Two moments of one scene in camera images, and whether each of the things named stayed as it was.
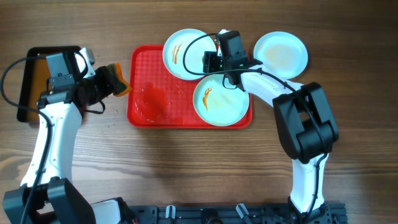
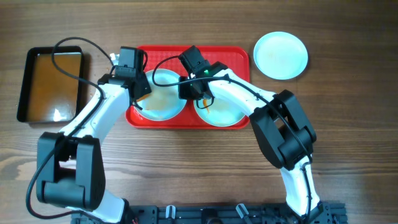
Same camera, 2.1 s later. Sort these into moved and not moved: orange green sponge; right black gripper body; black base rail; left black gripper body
Moved: right black gripper body; orange green sponge; left black gripper body
Not moved: black base rail
